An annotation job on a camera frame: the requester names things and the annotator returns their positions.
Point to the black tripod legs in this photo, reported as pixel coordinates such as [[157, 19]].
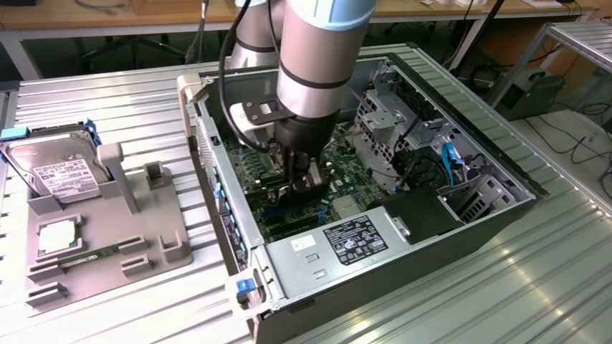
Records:
[[133, 46]]

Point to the silver hard disk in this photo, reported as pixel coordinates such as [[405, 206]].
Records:
[[57, 168]]

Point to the blue case latch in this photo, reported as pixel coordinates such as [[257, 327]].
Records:
[[244, 286]]

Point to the black plastic shroud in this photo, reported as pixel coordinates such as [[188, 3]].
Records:
[[420, 215]]

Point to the metal drive cage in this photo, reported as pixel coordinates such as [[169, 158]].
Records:
[[382, 118]]

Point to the grey power supply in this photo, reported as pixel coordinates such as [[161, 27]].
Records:
[[310, 265]]

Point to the silver chipset heatsink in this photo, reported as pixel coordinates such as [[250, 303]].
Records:
[[346, 208]]

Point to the silver CPU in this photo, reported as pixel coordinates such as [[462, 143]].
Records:
[[57, 238]]

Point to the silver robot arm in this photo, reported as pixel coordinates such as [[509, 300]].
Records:
[[314, 53]]

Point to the aluminium table frame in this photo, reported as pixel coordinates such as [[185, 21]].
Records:
[[573, 34]]

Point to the wooden desk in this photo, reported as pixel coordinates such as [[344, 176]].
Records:
[[142, 18]]

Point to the green motherboard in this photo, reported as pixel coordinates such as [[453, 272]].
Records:
[[353, 179]]

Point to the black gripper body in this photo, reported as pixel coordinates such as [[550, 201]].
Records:
[[308, 136]]

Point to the green RAM stick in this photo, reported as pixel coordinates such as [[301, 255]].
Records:
[[90, 255]]

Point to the grey parts rack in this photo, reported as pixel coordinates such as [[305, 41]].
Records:
[[138, 222]]

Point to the open PC case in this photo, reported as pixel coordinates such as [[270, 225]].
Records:
[[382, 279]]

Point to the black equipment box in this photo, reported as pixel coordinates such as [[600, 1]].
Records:
[[530, 96]]

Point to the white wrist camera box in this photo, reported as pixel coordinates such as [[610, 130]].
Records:
[[241, 114]]

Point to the hard disk drive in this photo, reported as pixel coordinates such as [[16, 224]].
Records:
[[13, 134]]

